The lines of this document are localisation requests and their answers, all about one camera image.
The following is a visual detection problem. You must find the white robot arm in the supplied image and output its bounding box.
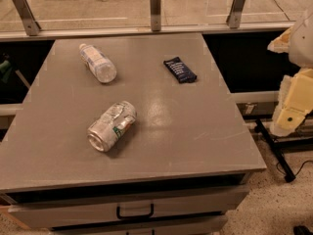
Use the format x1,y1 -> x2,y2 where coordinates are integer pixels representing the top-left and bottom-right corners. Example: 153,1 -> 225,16
267,9 -> 313,137

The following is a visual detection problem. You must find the silver 7up can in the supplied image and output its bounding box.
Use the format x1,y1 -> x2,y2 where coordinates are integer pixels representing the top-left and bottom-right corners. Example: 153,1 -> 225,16
87,101 -> 137,152

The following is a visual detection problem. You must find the black metal stand leg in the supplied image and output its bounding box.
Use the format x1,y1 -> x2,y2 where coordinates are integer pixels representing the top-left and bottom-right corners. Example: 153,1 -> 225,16
254,118 -> 295,183

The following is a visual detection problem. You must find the dark blue snack packet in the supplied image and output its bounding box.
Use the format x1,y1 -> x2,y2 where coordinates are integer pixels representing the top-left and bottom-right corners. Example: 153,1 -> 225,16
163,57 -> 198,83

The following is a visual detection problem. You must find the grey cabinet lower drawer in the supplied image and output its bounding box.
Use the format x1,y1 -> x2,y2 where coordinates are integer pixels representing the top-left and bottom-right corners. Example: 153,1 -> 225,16
52,215 -> 227,235

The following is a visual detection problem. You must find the grey cabinet drawer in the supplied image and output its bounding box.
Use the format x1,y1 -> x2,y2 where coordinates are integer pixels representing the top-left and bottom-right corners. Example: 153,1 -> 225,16
52,215 -> 227,235
9,185 -> 248,228

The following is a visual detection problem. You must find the clear plastic water bottle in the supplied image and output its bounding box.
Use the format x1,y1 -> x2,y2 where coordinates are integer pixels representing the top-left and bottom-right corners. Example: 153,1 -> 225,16
79,43 -> 117,83

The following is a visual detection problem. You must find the grey cabinet top drawer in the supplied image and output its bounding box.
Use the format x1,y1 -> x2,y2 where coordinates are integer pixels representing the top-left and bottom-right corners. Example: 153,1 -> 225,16
9,185 -> 248,228

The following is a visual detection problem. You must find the right metal railing bracket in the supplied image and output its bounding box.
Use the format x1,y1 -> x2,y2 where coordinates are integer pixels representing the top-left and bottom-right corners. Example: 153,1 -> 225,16
226,0 -> 246,28

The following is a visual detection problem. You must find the metal railing bracket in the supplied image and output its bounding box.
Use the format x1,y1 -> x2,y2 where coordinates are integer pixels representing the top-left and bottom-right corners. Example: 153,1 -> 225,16
150,0 -> 161,31
12,0 -> 41,36
226,0 -> 246,28

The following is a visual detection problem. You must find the middle metal railing bracket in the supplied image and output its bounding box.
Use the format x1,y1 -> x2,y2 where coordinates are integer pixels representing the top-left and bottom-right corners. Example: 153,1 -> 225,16
150,0 -> 161,31

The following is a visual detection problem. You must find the black drawer handle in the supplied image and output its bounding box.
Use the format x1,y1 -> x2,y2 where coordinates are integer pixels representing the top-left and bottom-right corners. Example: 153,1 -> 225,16
115,204 -> 155,220

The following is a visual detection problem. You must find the left metal railing bracket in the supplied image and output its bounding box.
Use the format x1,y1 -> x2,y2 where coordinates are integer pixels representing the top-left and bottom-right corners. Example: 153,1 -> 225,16
12,0 -> 41,36

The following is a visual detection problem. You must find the metal railing base rail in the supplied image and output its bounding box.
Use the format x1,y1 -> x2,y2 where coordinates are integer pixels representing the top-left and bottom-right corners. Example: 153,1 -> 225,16
0,21 -> 294,42

